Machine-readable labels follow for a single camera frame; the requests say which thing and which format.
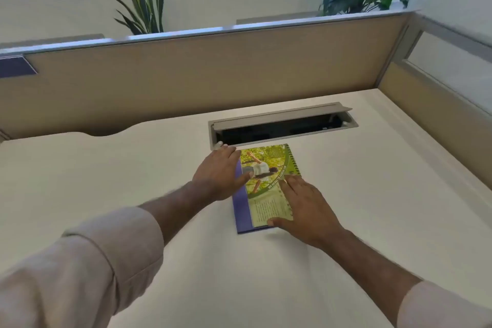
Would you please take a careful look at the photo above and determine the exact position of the person's left hand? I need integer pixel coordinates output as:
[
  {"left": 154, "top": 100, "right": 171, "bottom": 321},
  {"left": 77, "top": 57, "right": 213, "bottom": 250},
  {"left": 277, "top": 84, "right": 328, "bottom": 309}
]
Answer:
[{"left": 191, "top": 145, "right": 254, "bottom": 202}]

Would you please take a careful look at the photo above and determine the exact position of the person's right hand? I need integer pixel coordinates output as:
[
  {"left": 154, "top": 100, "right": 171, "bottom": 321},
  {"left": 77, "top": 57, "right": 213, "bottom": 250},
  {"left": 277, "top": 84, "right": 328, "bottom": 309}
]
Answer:
[{"left": 267, "top": 175, "right": 345, "bottom": 250}]

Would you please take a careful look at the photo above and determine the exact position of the green spiral notebook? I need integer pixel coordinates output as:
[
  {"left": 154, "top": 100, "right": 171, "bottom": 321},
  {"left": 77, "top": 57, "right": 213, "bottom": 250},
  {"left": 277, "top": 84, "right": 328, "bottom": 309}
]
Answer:
[{"left": 239, "top": 143, "right": 303, "bottom": 229}]

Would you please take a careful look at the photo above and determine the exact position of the person's right forearm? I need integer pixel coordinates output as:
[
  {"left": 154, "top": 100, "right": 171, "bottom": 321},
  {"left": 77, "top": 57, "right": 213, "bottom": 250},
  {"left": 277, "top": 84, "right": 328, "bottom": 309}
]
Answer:
[{"left": 318, "top": 229, "right": 492, "bottom": 328}]

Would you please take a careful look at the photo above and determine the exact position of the person's left forearm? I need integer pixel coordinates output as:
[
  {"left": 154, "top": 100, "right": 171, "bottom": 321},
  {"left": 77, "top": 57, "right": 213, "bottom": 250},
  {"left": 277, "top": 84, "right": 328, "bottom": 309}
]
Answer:
[{"left": 0, "top": 181, "right": 202, "bottom": 328}]

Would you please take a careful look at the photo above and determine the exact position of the purple book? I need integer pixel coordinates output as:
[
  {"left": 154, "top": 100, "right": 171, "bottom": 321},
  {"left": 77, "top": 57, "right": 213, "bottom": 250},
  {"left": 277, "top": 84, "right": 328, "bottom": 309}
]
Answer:
[{"left": 232, "top": 158, "right": 271, "bottom": 235}]

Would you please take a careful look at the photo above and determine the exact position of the beige desk partition panel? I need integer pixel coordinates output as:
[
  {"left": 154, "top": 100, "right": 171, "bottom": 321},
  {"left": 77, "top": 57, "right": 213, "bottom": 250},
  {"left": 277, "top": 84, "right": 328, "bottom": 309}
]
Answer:
[{"left": 0, "top": 9, "right": 421, "bottom": 141}]

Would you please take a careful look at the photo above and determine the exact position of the beige partition with glass pane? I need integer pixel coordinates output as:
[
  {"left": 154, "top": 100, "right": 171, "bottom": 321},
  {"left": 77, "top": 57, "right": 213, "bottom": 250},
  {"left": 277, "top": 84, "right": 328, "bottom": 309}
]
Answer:
[{"left": 376, "top": 13, "right": 492, "bottom": 201}]

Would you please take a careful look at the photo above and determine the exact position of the grey low partition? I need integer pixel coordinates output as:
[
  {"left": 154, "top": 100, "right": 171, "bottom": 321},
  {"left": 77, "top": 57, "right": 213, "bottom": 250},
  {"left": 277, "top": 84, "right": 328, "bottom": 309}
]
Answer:
[{"left": 0, "top": 34, "right": 105, "bottom": 50}]

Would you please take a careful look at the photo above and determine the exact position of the purple partition label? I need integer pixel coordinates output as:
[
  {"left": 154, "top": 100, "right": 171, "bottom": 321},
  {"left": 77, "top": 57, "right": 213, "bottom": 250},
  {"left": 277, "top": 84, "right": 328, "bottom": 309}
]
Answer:
[{"left": 0, "top": 55, "right": 38, "bottom": 79}]

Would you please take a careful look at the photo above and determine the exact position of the grey desk cable tray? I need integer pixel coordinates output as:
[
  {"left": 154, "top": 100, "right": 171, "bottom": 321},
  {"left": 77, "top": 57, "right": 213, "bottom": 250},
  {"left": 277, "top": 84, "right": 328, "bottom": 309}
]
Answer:
[{"left": 208, "top": 102, "right": 359, "bottom": 147}]

